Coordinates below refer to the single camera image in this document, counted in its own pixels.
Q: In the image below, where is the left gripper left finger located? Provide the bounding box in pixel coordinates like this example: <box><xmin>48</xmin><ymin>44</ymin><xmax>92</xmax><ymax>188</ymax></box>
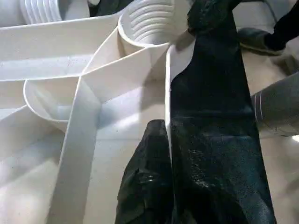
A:
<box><xmin>114</xmin><ymin>119</ymin><xmax>175</xmax><ymax>224</ymax></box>

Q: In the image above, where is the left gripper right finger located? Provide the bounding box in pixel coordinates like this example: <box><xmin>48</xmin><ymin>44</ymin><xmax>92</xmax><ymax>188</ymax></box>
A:
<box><xmin>171</xmin><ymin>109</ymin><xmax>269</xmax><ymax>224</ymax></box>

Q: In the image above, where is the white plastic table top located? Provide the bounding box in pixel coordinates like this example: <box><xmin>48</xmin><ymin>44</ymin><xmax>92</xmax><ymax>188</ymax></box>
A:
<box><xmin>0</xmin><ymin>0</ymin><xmax>197</xmax><ymax>224</ymax></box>

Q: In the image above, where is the black work mat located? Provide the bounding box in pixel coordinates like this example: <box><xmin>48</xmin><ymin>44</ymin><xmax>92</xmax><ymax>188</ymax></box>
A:
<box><xmin>170</xmin><ymin>0</ymin><xmax>278</xmax><ymax>224</ymax></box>

